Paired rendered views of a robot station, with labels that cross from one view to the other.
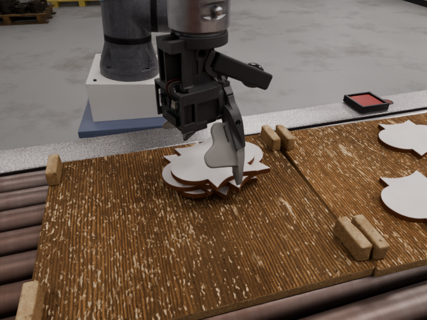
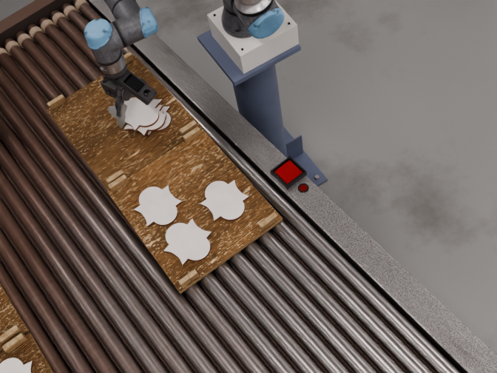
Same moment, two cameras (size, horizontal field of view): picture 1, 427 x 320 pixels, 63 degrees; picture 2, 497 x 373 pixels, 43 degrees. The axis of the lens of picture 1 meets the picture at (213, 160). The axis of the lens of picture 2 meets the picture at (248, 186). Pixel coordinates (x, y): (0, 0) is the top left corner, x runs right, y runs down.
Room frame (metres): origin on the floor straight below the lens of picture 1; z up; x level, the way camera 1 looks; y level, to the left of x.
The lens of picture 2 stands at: (0.51, -1.32, 2.48)
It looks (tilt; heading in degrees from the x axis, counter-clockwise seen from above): 58 degrees down; 80
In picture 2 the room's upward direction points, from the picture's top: 14 degrees counter-clockwise
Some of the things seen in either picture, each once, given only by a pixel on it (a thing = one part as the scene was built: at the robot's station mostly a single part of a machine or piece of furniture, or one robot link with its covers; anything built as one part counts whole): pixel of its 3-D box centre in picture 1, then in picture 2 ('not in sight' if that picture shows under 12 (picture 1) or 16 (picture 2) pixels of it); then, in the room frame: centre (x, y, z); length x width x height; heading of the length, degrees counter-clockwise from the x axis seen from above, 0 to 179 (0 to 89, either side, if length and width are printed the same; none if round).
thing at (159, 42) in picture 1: (195, 79); (117, 79); (0.44, 0.02, 1.12); 0.09 x 0.08 x 0.12; 124
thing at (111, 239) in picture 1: (185, 209); (122, 119); (0.40, 0.04, 0.93); 0.41 x 0.35 x 0.02; 106
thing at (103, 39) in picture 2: not in sight; (103, 41); (0.45, 0.02, 1.28); 0.09 x 0.08 x 0.11; 6
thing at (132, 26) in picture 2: not in sight; (133, 22); (0.54, 0.04, 1.28); 0.11 x 0.11 x 0.08; 6
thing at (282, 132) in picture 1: (284, 136); (192, 135); (0.58, -0.14, 0.95); 0.06 x 0.02 x 0.03; 14
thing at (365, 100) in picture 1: (365, 102); (288, 172); (0.80, -0.38, 0.92); 0.06 x 0.06 x 0.01; 17
